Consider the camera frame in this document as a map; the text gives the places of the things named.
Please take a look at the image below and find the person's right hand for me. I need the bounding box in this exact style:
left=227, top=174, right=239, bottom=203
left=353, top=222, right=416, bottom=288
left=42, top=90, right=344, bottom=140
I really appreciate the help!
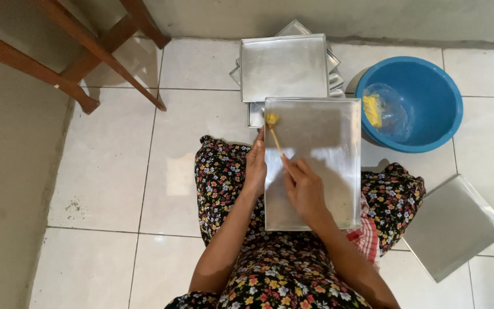
left=280, top=154, right=331, bottom=224

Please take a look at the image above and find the person's left hand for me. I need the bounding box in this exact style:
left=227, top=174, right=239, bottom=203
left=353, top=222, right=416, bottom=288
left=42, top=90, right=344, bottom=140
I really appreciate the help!
left=241, top=126, right=268, bottom=199

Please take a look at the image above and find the wooden-handled yellow pastry brush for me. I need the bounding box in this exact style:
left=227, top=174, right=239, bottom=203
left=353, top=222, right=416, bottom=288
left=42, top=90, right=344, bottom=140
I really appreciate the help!
left=265, top=112, right=284, bottom=159

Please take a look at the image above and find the rectangular aluminium baking tray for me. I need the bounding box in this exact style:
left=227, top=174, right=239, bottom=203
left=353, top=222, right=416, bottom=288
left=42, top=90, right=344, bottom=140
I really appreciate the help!
left=402, top=174, right=494, bottom=283
left=263, top=97, right=362, bottom=232

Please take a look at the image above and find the stack of aluminium baking trays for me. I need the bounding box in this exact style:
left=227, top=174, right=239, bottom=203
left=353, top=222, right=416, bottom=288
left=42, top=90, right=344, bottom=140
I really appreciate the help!
left=229, top=19, right=346, bottom=129

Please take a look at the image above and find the black floral dress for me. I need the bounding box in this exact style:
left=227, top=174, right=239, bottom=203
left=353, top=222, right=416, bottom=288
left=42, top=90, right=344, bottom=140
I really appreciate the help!
left=164, top=135, right=426, bottom=309

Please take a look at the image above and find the clear plastic bag of margarine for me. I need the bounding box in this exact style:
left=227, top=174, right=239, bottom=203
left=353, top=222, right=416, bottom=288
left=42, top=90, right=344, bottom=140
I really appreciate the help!
left=362, top=82, right=411, bottom=142

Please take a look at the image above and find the red and white checked cloth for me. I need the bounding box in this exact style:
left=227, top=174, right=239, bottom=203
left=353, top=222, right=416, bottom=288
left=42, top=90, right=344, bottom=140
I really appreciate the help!
left=345, top=193, right=381, bottom=272

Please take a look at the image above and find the blue plastic basin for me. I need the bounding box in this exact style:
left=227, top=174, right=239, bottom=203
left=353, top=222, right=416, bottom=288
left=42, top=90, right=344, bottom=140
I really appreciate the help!
left=354, top=56, right=464, bottom=154

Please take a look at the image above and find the brown wooden chair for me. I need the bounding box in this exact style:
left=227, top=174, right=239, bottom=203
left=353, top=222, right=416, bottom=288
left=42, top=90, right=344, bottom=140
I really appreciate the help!
left=0, top=0, right=172, bottom=115

